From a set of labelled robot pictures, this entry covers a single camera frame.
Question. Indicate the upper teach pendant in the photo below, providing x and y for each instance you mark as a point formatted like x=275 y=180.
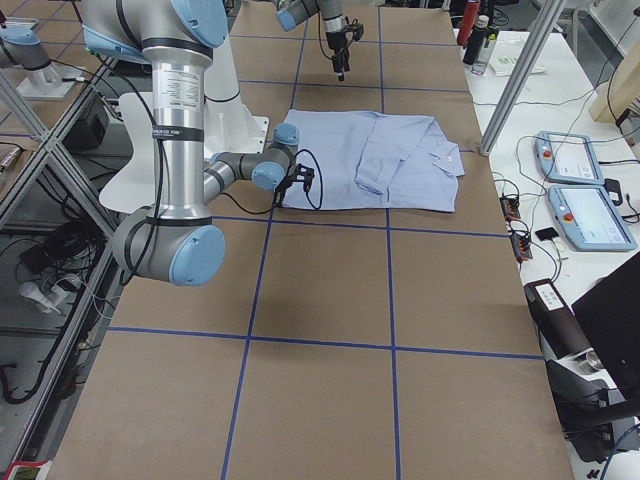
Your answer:
x=567 y=158

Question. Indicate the aluminium frame post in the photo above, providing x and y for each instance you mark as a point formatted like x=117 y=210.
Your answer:
x=542 y=26

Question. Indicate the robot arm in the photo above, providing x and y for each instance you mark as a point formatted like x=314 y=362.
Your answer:
x=174 y=239
x=291 y=14

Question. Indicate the light blue striped shirt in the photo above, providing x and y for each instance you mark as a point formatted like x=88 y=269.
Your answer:
x=370 y=160

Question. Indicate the clear water bottle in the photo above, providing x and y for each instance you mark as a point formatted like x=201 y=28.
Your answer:
x=485 y=52

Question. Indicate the lower teach pendant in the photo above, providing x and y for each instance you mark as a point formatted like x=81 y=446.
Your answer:
x=589 y=219

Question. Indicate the black monitor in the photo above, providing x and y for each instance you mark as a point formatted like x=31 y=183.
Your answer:
x=608 y=314

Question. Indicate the teach pendant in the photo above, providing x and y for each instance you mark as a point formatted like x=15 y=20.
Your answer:
x=589 y=219
x=567 y=158

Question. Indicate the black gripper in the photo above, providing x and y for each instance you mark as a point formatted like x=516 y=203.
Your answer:
x=281 y=189
x=335 y=42

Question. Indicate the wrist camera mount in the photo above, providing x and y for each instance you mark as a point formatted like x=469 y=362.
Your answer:
x=356 y=29
x=304 y=175

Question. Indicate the red water bottle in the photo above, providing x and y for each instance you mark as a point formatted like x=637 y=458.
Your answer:
x=467 y=22

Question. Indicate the black water bottle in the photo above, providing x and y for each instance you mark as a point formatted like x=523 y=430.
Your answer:
x=475 y=40

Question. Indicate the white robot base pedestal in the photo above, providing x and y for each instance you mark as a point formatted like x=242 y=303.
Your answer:
x=228 y=124

